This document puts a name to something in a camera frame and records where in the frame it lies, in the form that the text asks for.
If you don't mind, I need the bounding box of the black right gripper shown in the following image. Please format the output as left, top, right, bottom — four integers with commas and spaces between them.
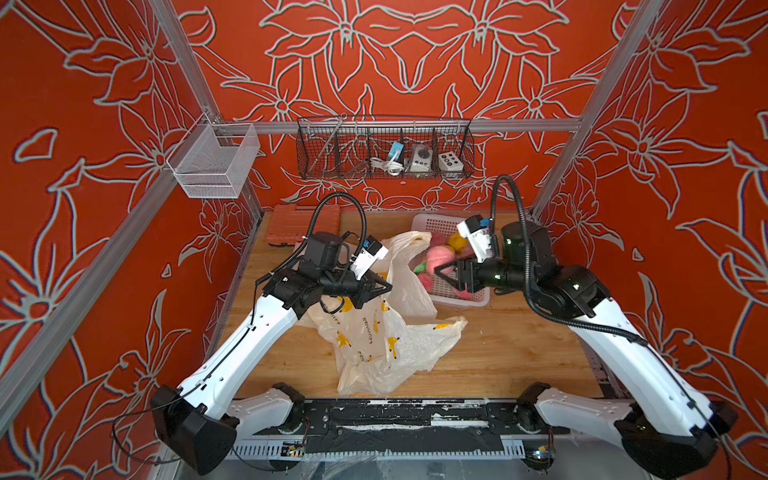
431, 252, 531, 293

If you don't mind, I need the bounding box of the pink peach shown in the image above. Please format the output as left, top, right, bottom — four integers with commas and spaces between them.
426, 245, 456, 272

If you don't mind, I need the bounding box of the banana print plastic bag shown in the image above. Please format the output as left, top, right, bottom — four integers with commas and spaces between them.
298, 231, 467, 396

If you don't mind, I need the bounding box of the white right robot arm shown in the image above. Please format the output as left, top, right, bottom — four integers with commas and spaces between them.
433, 215, 738, 479

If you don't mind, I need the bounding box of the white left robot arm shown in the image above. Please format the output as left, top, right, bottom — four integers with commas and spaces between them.
150, 268, 392, 475

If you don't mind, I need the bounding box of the pink perforated plastic basket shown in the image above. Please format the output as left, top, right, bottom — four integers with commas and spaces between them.
411, 213, 491, 307

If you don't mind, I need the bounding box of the yellow lemon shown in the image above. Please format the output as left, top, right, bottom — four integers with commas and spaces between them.
448, 232, 468, 253

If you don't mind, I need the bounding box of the white button box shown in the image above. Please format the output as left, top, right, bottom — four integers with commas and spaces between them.
438, 151, 464, 175

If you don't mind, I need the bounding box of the white round-dial device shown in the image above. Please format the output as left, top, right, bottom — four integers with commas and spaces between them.
407, 144, 433, 174

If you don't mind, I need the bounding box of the blue white small box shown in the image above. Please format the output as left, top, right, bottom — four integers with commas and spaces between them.
387, 141, 404, 162

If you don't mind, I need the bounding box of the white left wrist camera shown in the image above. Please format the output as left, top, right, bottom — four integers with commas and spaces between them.
351, 236, 389, 280

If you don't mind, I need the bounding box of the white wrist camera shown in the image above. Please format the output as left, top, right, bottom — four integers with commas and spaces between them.
457, 215, 496, 263
351, 236, 389, 280

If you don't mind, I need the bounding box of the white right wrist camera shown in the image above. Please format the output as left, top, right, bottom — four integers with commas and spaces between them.
457, 215, 496, 263

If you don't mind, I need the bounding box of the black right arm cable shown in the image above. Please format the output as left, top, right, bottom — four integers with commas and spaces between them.
489, 174, 649, 349

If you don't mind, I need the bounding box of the white coiled cable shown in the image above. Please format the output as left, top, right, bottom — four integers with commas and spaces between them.
368, 155, 404, 177

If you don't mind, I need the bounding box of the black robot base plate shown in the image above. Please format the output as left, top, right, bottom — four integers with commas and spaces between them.
228, 398, 567, 469

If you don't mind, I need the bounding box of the black wire wall basket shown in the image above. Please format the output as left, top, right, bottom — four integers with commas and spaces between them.
296, 114, 477, 180

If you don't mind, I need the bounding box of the white mesh wall basket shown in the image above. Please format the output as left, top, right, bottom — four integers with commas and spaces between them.
167, 115, 262, 200

